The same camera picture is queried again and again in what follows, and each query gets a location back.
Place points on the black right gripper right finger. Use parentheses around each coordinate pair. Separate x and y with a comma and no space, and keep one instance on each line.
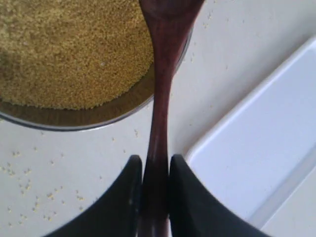
(195,212)

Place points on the steel bowl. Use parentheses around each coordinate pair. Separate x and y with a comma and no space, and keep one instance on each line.
(98,118)

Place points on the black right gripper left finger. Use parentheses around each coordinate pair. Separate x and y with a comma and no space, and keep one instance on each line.
(115,213)

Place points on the dark wooden spoon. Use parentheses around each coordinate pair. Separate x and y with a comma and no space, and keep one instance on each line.
(169,23)

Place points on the yellow millet grains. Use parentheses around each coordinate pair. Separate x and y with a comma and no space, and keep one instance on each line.
(53,19)

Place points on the white plastic tray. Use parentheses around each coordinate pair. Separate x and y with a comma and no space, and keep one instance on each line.
(257,154)

